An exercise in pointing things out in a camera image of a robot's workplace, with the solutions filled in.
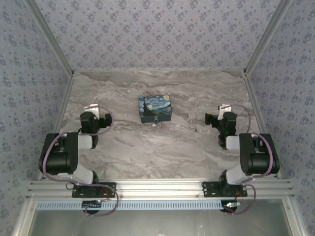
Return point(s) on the starry night print tin box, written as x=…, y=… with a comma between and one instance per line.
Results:
x=154, y=106

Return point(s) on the small blue padlock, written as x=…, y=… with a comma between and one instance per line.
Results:
x=155, y=120

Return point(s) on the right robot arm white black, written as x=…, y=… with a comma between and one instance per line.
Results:
x=232, y=142

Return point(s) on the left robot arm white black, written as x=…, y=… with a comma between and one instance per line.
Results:
x=85, y=142

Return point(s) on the right small circuit board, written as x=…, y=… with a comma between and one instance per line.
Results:
x=230, y=206

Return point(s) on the small circuit board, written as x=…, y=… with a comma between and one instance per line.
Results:
x=230, y=206
x=92, y=204

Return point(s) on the left small circuit board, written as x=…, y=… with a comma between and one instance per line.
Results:
x=92, y=204

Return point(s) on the grey metal lower panel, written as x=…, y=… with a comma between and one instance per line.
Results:
x=157, y=222

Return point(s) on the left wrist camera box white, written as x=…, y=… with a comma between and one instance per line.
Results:
x=91, y=108

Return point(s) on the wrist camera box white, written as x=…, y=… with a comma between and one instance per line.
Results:
x=91, y=108
x=223, y=111

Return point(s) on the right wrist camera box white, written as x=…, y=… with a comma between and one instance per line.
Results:
x=223, y=111

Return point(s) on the left side table rail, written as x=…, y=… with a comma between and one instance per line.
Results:
x=62, y=118

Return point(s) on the table rail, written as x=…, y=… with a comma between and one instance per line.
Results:
x=258, y=118
x=62, y=118

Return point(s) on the right side table rail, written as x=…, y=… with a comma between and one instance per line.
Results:
x=258, y=118

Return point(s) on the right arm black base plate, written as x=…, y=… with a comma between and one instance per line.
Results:
x=209, y=191

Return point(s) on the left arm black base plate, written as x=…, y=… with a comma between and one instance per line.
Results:
x=78, y=193

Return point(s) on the aluminium front frame rail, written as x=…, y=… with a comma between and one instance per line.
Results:
x=160, y=188

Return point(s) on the left slanted aluminium post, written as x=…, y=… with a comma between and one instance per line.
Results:
x=50, y=38

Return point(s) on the slanted aluminium post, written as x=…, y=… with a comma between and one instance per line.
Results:
x=268, y=34
x=50, y=38

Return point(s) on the right slanted aluminium post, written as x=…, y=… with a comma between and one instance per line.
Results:
x=268, y=34

